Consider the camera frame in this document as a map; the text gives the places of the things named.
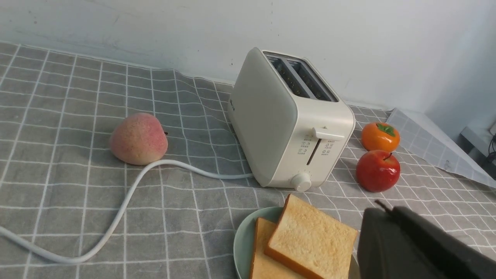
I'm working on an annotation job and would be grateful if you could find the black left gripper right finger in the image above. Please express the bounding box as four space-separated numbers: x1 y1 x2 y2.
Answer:
374 200 496 279

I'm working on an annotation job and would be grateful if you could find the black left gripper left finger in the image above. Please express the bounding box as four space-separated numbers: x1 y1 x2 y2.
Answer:
358 208 456 279

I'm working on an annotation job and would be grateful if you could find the white toaster power cord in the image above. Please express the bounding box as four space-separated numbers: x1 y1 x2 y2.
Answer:
0 159 255 265

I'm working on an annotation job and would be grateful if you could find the light green plate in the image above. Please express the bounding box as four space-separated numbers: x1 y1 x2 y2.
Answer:
233 205 361 279

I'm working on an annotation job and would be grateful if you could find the pink peach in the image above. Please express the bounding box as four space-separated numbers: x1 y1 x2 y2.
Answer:
109 113 169 165

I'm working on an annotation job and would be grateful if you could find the grey checked tablecloth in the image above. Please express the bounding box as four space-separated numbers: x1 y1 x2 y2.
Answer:
0 43 496 279

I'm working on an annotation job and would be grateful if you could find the orange persimmon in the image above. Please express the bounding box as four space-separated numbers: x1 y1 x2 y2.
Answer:
361 122 401 153

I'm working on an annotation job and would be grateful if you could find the white two-slot toaster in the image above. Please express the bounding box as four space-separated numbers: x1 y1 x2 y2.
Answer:
228 47 355 192

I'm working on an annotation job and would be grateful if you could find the toast slice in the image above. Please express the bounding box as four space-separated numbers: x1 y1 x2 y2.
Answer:
264 194 358 279
250 217 303 279

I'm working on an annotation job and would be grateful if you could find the red apple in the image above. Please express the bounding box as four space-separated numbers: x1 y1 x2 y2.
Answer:
356 150 401 193

